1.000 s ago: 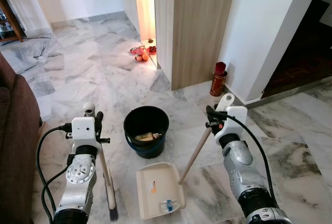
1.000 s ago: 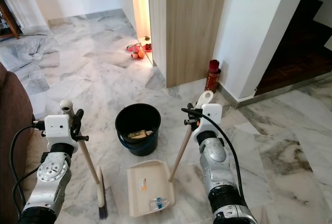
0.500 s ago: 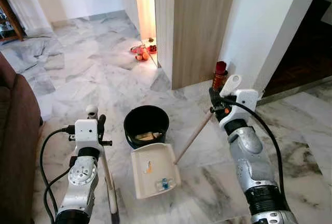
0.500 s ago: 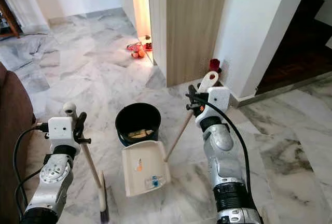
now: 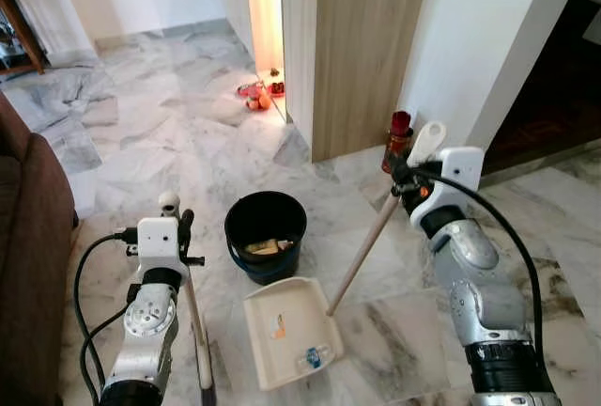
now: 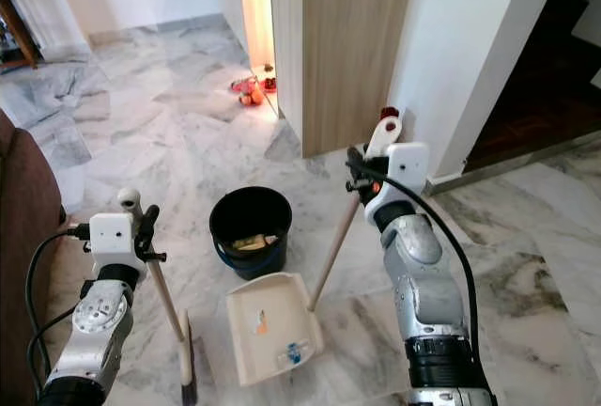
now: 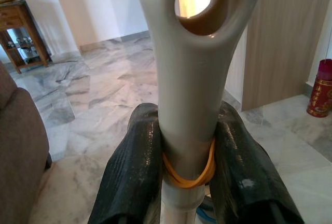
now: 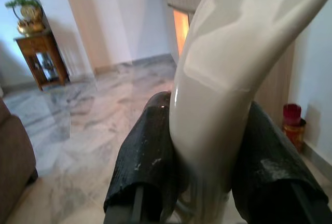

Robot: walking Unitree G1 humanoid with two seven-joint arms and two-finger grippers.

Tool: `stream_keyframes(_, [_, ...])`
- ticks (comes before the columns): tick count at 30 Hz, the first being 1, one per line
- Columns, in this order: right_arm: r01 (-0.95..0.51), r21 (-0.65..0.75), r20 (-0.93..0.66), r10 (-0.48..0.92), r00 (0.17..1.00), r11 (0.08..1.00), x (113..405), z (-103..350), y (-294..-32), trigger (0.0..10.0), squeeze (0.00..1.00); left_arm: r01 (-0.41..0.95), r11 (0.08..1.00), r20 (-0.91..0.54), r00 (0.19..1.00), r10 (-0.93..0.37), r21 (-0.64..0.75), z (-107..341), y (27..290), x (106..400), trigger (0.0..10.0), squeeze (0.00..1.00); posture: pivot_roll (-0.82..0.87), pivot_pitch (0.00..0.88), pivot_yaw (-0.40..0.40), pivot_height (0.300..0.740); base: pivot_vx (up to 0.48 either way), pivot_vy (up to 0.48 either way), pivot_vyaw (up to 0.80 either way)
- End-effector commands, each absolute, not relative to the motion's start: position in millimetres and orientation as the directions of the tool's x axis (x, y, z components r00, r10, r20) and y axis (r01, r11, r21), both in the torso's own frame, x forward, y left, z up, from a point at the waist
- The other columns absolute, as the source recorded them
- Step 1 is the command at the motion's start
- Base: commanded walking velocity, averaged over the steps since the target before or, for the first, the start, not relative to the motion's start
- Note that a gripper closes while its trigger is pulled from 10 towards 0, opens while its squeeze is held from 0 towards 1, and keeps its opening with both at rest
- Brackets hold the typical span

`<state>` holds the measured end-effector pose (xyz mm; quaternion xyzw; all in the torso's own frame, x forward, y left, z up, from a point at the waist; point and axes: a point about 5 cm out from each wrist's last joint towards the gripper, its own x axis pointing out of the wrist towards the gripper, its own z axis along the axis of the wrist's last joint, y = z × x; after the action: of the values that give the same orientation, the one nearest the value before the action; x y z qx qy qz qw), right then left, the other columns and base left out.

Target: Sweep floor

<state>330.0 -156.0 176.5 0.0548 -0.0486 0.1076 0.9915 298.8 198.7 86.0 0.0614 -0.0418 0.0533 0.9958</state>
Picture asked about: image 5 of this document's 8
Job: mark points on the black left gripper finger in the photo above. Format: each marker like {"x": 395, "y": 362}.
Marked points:
{"x": 187, "y": 223}

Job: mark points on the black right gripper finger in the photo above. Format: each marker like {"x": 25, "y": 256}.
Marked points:
{"x": 402, "y": 176}

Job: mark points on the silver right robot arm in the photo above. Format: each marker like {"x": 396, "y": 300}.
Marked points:
{"x": 479, "y": 293}

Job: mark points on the red bottle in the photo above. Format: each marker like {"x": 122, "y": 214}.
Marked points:
{"x": 400, "y": 138}

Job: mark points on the yellowish rubbish scraps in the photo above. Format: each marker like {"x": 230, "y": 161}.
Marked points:
{"x": 265, "y": 247}

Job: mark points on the black plastic bucket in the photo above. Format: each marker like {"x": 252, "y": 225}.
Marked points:
{"x": 266, "y": 218}

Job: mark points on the wooden cabinet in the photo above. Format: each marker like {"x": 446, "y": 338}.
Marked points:
{"x": 366, "y": 49}

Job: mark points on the orange fruit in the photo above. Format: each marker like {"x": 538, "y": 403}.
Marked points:
{"x": 258, "y": 101}

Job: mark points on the small red altar cup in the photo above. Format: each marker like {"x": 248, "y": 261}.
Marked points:
{"x": 276, "y": 82}

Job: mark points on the brown sofa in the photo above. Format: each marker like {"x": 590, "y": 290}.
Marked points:
{"x": 33, "y": 256}

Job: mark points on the wooden furniture leg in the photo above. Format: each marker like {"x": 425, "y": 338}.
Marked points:
{"x": 23, "y": 30}

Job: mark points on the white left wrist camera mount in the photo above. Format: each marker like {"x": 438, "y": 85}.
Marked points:
{"x": 160, "y": 246}

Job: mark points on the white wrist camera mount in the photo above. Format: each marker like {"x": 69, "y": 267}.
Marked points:
{"x": 160, "y": 246}
{"x": 458, "y": 176}

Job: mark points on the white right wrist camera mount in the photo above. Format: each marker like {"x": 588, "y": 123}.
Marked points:
{"x": 458, "y": 176}

